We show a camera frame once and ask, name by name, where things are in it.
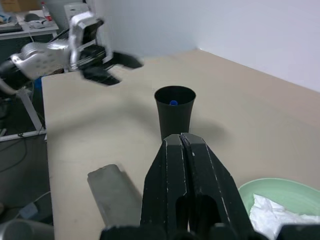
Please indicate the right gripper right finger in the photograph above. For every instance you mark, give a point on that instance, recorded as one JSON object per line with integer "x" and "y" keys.
{"x": 210, "y": 175}

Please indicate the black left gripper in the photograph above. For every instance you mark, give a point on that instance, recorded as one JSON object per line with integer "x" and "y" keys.
{"x": 92, "y": 53}

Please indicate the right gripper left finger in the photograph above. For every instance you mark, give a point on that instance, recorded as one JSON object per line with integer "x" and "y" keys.
{"x": 165, "y": 180}

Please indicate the white marker blue cap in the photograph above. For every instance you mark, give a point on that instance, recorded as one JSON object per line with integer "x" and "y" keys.
{"x": 173, "y": 102}

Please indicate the white tissue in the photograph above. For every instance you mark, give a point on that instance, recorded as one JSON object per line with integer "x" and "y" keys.
{"x": 270, "y": 212}

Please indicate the grey translucent glasses case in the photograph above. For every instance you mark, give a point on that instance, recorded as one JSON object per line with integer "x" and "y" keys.
{"x": 112, "y": 190}

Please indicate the black plastic cup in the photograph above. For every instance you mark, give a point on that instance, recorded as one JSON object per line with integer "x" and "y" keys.
{"x": 175, "y": 120}

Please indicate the light green plate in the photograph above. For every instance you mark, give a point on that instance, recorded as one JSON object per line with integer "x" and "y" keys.
{"x": 275, "y": 187}

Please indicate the blue container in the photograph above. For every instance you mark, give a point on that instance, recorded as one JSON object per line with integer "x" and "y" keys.
{"x": 38, "y": 85}

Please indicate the clear bottle red label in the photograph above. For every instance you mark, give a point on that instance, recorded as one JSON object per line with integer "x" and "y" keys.
{"x": 46, "y": 12}

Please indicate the white metal desk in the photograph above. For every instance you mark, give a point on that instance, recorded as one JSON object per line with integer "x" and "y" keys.
{"x": 25, "y": 33}

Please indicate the grey rounded desk item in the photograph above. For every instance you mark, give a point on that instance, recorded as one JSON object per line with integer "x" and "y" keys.
{"x": 32, "y": 17}

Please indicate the brown cardboard box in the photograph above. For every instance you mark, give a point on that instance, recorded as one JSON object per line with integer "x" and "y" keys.
{"x": 15, "y": 5}

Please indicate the grey power adapter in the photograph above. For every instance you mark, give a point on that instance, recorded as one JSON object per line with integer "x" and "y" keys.
{"x": 28, "y": 210}

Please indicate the silver robot body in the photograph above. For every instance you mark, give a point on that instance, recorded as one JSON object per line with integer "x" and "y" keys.
{"x": 22, "y": 230}

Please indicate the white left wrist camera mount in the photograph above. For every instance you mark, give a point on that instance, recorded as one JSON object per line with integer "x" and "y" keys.
{"x": 76, "y": 27}

